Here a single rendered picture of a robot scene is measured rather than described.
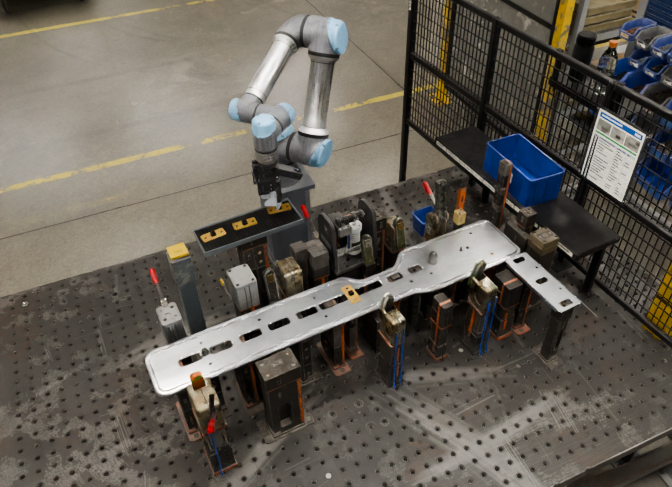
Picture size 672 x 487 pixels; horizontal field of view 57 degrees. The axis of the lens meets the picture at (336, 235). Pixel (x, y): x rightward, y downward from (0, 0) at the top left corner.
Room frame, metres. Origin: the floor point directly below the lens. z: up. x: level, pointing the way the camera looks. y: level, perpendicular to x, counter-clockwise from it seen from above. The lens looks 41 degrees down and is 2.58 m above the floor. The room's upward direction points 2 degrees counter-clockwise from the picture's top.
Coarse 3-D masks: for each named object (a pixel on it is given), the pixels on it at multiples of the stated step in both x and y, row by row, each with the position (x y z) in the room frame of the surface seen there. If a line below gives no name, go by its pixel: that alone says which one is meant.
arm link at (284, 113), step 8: (264, 104) 1.84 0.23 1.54; (280, 104) 1.83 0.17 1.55; (288, 104) 1.84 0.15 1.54; (256, 112) 1.81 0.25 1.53; (264, 112) 1.80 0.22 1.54; (272, 112) 1.79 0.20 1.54; (280, 112) 1.79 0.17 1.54; (288, 112) 1.80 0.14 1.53; (280, 120) 1.76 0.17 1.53; (288, 120) 1.79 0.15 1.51
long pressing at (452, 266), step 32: (480, 224) 1.83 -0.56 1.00; (416, 256) 1.66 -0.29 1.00; (448, 256) 1.65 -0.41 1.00; (480, 256) 1.65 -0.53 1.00; (512, 256) 1.65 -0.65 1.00; (320, 288) 1.51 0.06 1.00; (384, 288) 1.50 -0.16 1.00; (416, 288) 1.50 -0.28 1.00; (256, 320) 1.37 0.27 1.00; (320, 320) 1.36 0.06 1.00; (160, 352) 1.25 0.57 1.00; (192, 352) 1.24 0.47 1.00; (224, 352) 1.24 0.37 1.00; (256, 352) 1.24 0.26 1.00; (160, 384) 1.13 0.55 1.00
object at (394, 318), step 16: (384, 320) 1.34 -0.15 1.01; (400, 320) 1.31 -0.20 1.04; (384, 336) 1.34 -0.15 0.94; (400, 336) 1.31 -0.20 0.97; (384, 352) 1.34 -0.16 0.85; (400, 352) 1.32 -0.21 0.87; (384, 368) 1.33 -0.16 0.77; (400, 368) 1.32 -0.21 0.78; (384, 384) 1.31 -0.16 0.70; (400, 384) 1.30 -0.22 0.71
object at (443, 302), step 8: (440, 296) 1.46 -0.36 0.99; (440, 304) 1.43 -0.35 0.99; (448, 304) 1.43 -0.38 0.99; (432, 312) 1.45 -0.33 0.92; (440, 312) 1.42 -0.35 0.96; (448, 312) 1.42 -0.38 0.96; (432, 320) 1.45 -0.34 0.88; (440, 320) 1.41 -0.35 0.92; (448, 320) 1.42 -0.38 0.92; (432, 328) 1.45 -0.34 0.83; (440, 328) 1.41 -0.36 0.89; (432, 336) 1.45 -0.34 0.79; (440, 336) 1.42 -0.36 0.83; (432, 344) 1.44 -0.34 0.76; (440, 344) 1.42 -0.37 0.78; (432, 352) 1.43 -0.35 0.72; (440, 352) 1.42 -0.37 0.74; (440, 360) 1.41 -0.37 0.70
